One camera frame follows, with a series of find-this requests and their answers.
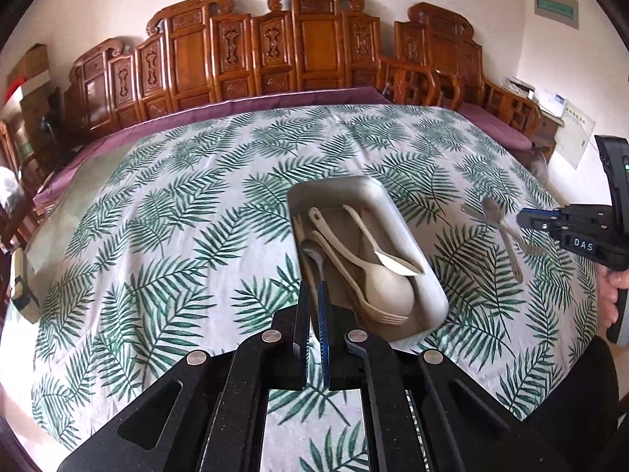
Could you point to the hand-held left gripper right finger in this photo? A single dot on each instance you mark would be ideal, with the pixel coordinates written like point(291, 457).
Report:
point(323, 344)

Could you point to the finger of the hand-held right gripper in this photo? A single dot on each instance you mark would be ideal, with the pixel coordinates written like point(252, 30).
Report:
point(540, 216)
point(553, 232)

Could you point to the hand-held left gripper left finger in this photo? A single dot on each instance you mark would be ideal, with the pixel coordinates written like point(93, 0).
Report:
point(302, 344)

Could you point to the steel fork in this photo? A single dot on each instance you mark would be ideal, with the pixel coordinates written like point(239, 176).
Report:
point(501, 228)

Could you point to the steel spoon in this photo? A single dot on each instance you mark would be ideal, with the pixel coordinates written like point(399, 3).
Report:
point(312, 260)
point(494, 210)

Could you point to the cream plastic fork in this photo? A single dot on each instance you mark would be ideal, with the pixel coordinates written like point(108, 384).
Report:
point(354, 290)

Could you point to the large cream plastic spoon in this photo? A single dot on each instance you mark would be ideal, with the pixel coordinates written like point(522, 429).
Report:
point(388, 292)

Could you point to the grey rectangular tray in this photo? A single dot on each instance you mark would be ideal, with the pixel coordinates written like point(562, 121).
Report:
point(373, 221)

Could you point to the person's right hand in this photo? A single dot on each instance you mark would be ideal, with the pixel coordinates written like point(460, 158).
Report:
point(605, 300)

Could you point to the short purple seat cushion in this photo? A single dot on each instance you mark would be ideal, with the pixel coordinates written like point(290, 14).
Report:
point(491, 125)

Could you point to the wooden chopstick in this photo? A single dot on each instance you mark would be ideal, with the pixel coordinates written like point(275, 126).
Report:
point(298, 231)

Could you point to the leaf print tablecloth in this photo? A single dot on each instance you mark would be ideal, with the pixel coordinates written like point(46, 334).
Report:
point(196, 255)

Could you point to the person's black trousers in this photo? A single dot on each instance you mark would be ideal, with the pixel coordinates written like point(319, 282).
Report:
point(580, 393)

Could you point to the short carved wooden bench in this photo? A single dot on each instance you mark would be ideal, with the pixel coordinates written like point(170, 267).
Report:
point(457, 59)

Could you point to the long purple seat cushion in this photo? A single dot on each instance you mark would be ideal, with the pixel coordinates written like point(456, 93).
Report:
point(196, 113)

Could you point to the long carved wooden bench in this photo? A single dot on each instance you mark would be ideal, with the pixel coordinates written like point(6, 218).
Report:
point(236, 59)

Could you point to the wooden chair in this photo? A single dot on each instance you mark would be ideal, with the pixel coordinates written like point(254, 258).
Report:
point(17, 167)

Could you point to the white cardboard box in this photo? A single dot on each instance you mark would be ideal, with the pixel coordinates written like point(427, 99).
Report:
point(27, 86)

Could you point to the brown cardboard box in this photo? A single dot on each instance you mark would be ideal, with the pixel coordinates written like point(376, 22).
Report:
point(29, 61)

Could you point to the grey wall panel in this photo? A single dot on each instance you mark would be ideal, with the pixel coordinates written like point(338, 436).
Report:
point(558, 7)

